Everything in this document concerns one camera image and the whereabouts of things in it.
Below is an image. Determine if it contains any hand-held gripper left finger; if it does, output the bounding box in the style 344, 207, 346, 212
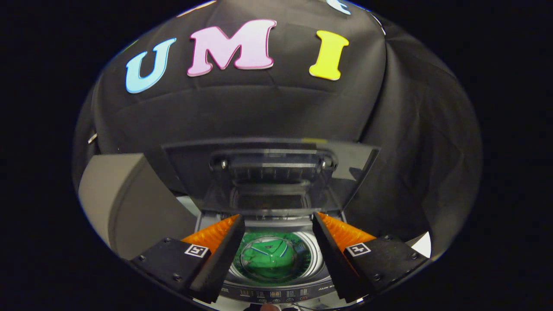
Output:
130, 214, 246, 304

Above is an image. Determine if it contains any grey table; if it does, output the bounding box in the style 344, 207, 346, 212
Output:
79, 153, 200, 260

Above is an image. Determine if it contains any dark glass washing machine lid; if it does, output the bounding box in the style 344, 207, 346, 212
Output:
162, 138, 381, 217

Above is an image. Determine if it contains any green polo shirt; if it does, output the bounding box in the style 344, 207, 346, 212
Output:
239, 237, 299, 279

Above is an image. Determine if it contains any white board with black marks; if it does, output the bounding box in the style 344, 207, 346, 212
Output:
410, 232, 432, 258

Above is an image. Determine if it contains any grey washing machine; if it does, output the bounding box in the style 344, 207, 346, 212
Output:
190, 197, 360, 305

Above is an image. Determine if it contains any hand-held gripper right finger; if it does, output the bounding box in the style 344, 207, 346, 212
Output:
312, 212, 429, 303

